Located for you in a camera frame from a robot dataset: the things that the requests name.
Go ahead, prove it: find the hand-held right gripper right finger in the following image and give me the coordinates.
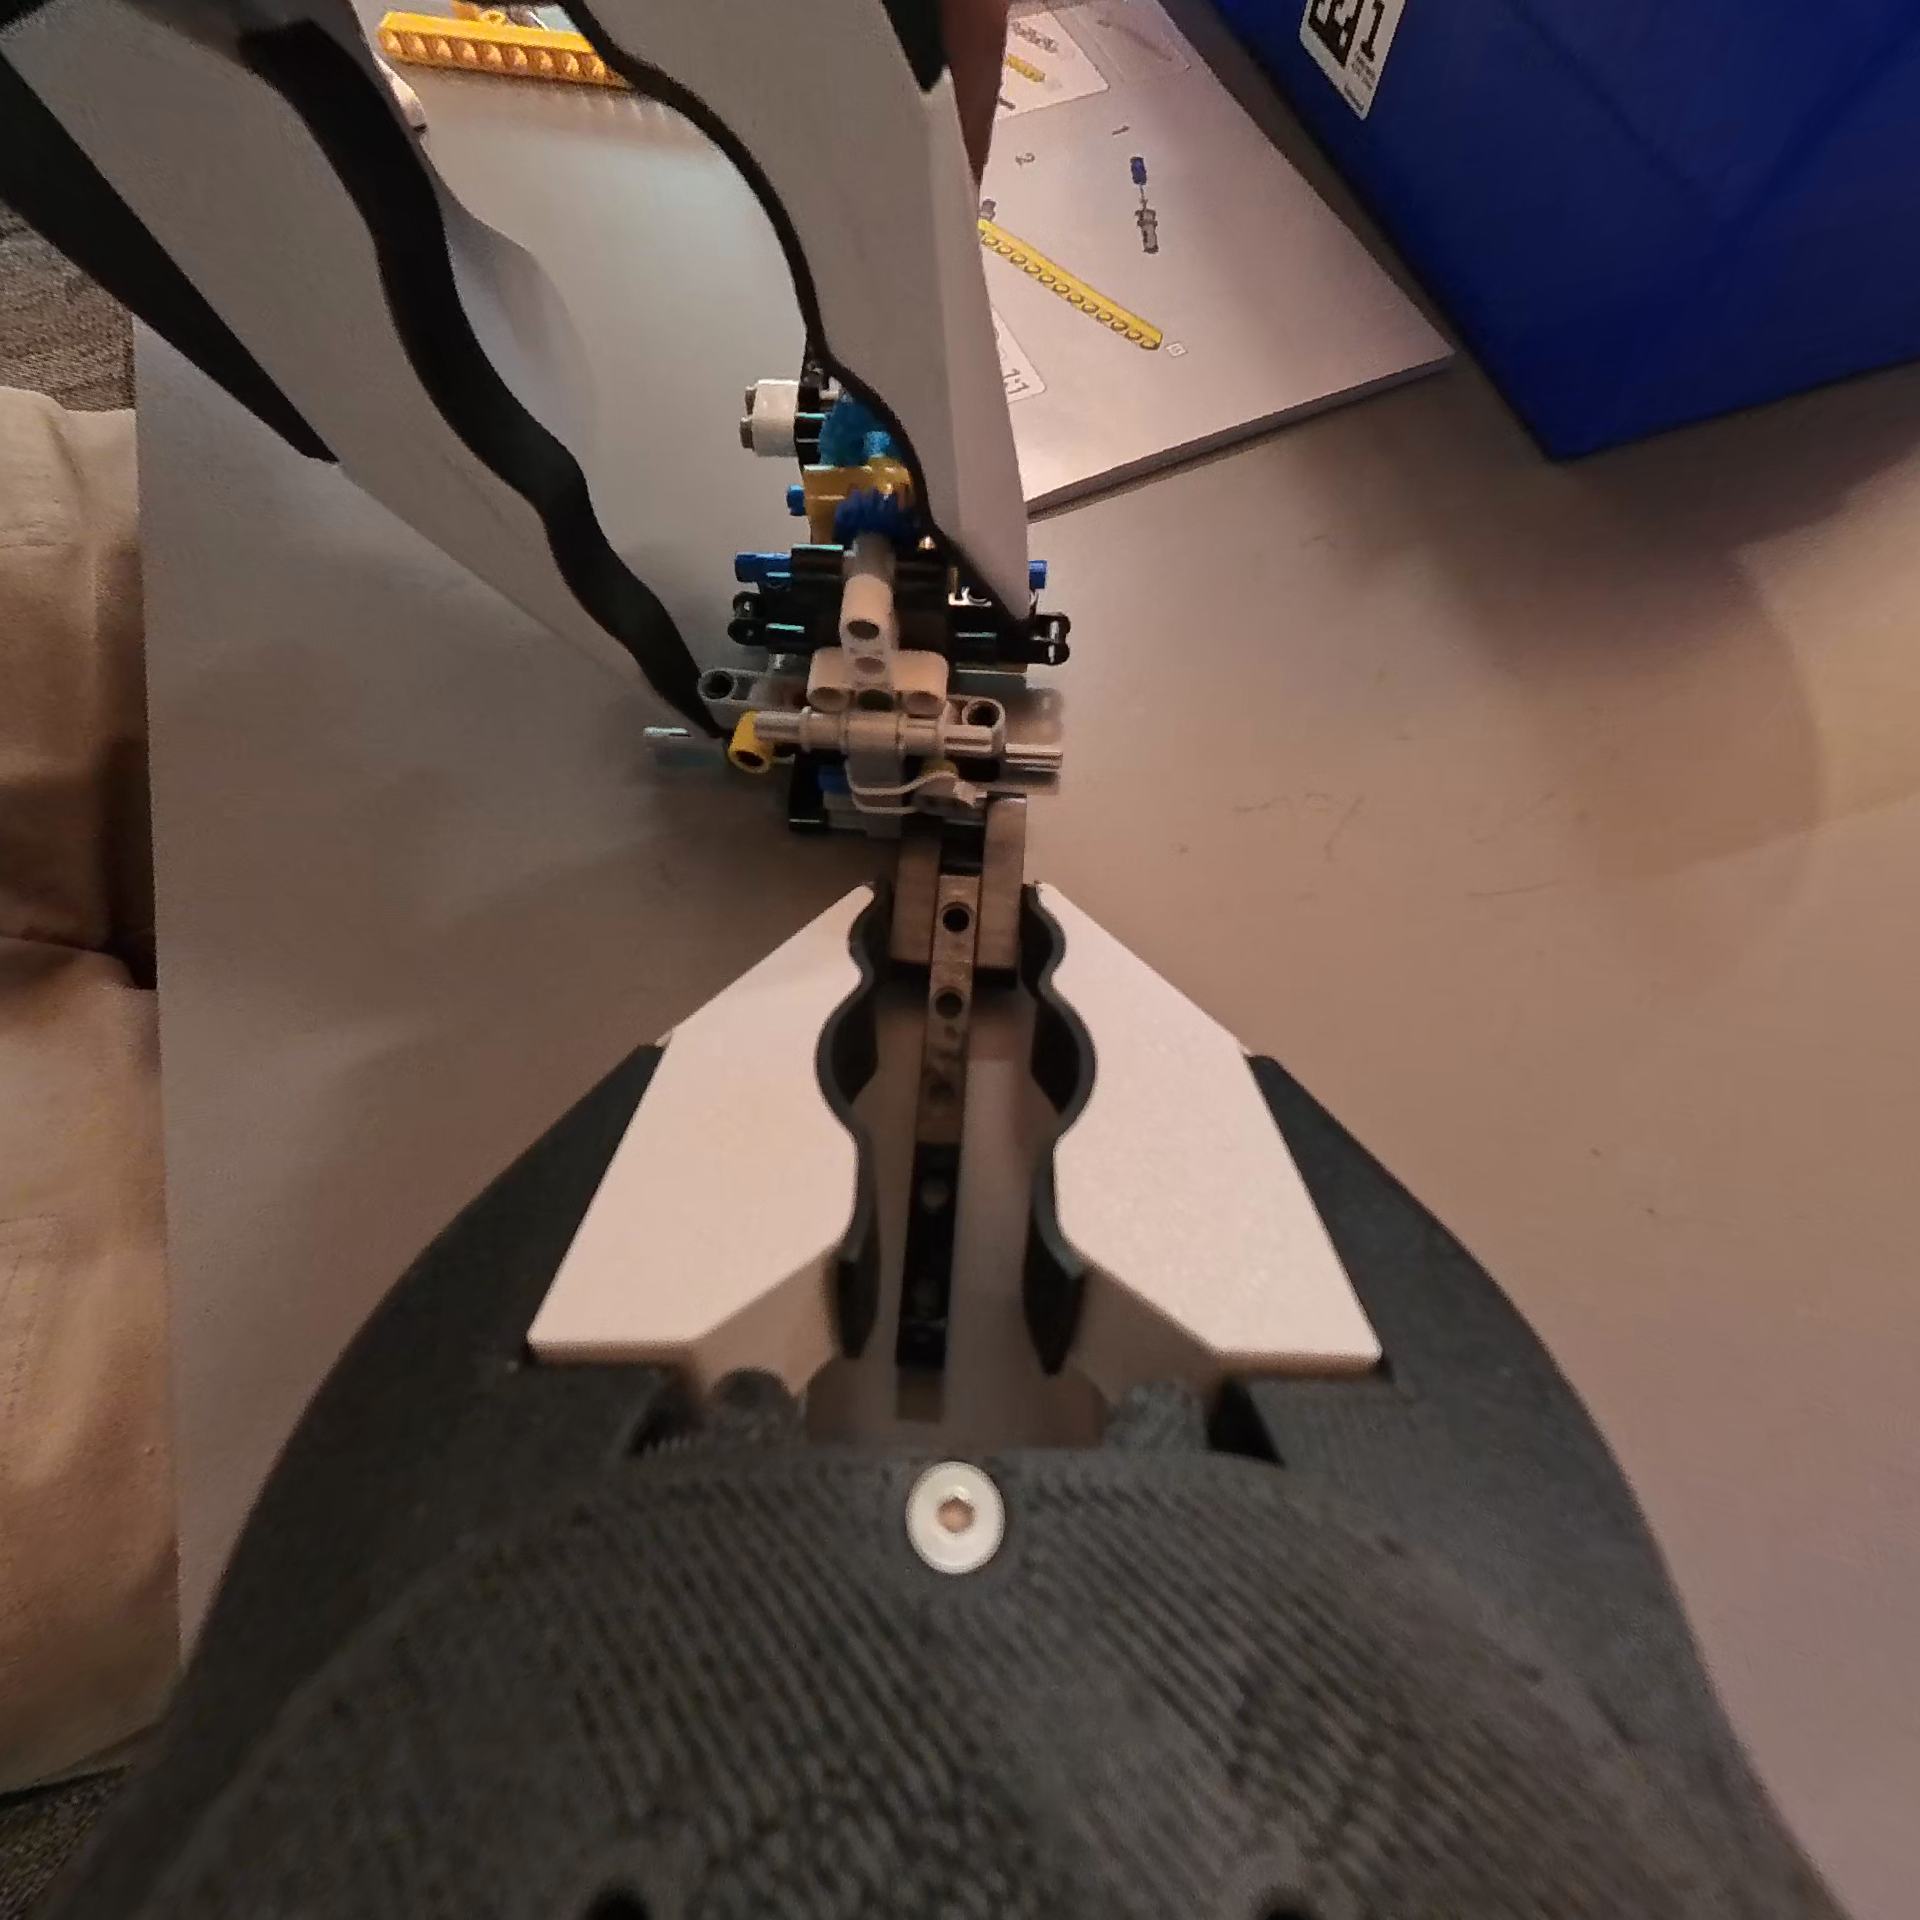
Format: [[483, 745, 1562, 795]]
[[1020, 882, 1386, 1398]]

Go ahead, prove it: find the blue plastic bin with papers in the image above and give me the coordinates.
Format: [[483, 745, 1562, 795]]
[[1212, 0, 1920, 463]]

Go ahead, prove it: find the yellow lego beam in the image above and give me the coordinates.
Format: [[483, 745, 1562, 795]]
[[375, 4, 635, 97]]

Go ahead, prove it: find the beige fabric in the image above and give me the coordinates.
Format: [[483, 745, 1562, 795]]
[[0, 386, 185, 1794]]

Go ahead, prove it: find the lego instruction booklet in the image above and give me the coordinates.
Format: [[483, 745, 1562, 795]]
[[975, 0, 1457, 516]]

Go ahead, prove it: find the lego technic assembly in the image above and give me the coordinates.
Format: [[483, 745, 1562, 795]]
[[644, 369, 1077, 1419]]

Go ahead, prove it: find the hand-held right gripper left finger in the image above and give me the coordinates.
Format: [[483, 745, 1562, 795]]
[[525, 882, 902, 1378]]

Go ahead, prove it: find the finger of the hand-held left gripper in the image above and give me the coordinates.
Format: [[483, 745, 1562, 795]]
[[577, 0, 1041, 620], [0, 0, 719, 742]]

